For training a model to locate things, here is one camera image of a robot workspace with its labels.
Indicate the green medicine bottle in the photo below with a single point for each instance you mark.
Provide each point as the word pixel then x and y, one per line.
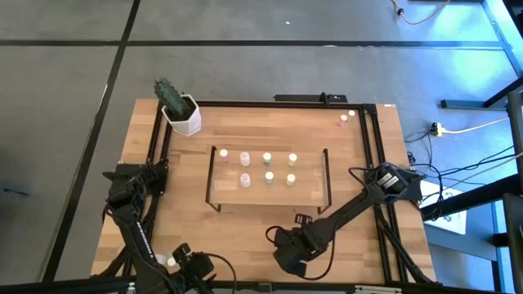
pixel 266 157
pixel 269 176

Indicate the yellow power plug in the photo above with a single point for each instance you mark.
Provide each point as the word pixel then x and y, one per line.
pixel 438 130

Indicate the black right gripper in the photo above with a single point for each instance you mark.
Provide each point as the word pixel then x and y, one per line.
pixel 298 249

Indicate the white sheet with blue print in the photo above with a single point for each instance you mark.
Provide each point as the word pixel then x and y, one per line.
pixel 457 226

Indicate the black overhead gantry bar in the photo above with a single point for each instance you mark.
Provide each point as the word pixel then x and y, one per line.
pixel 61 288

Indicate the wooden shelf with black frame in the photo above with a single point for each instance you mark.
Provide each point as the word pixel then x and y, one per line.
pixel 278 194

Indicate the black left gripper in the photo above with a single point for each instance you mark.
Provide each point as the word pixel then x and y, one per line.
pixel 198 267

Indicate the small dark floor object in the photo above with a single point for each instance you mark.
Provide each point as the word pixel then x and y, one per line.
pixel 16 191

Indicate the yellow medicine bottle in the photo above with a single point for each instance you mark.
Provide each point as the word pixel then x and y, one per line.
pixel 351 113
pixel 290 178
pixel 292 157

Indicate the grey metal foot bar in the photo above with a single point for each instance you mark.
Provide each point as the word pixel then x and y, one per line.
pixel 461 104

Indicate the green cactus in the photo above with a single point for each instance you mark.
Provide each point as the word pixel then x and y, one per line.
pixel 169 96

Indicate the white medicine bottle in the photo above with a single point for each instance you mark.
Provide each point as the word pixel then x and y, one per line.
pixel 244 158
pixel 245 179
pixel 160 259

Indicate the black metal stand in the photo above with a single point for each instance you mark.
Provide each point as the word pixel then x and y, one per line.
pixel 470 195

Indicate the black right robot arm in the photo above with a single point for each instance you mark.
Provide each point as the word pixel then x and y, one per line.
pixel 351 208

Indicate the white faceted plant pot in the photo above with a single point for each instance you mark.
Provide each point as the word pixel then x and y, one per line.
pixel 188 124

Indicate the black aluminium table frame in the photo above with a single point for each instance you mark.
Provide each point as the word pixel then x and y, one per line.
pixel 245 104

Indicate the black rectangular bar device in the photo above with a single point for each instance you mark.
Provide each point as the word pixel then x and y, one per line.
pixel 302 98

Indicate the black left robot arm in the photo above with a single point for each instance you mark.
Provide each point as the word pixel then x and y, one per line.
pixel 141 241

